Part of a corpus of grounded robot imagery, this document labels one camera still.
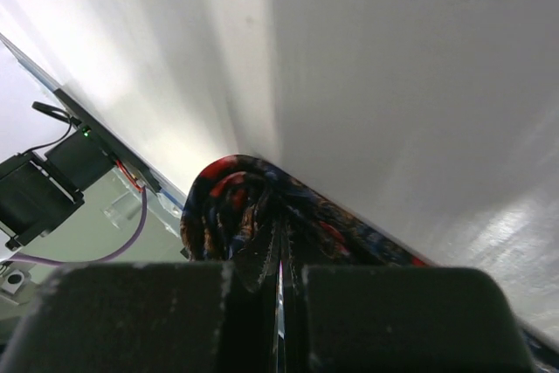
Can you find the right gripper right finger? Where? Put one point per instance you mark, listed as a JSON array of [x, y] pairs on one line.
[[363, 317]]

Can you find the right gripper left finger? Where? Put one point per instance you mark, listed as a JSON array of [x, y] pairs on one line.
[[155, 317]]

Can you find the navy floral tie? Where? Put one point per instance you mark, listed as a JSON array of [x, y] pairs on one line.
[[234, 197]]

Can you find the aluminium rail frame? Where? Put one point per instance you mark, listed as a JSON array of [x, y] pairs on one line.
[[119, 210]]

